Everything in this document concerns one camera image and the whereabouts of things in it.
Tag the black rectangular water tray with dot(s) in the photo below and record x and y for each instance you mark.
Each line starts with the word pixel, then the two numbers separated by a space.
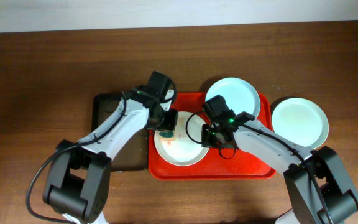
pixel 134 154

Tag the light blue plate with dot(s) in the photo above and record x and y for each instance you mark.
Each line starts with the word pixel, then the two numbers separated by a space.
pixel 240 95

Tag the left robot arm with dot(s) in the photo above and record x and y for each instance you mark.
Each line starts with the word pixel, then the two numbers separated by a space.
pixel 77 184

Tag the green and yellow sponge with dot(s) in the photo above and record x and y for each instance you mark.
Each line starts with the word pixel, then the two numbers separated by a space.
pixel 167 135

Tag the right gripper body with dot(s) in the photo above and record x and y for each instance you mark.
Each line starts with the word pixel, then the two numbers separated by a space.
pixel 206 137

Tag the mint green plate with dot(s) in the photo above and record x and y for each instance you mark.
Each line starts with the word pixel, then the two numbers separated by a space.
pixel 301 121

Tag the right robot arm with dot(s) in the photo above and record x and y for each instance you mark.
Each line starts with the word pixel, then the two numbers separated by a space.
pixel 319 186

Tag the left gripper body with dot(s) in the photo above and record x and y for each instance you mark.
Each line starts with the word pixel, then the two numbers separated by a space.
pixel 169 120

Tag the red plastic tray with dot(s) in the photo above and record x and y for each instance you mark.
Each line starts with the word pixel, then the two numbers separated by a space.
pixel 212 167

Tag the white plate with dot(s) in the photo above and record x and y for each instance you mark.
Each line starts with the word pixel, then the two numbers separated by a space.
pixel 185 150

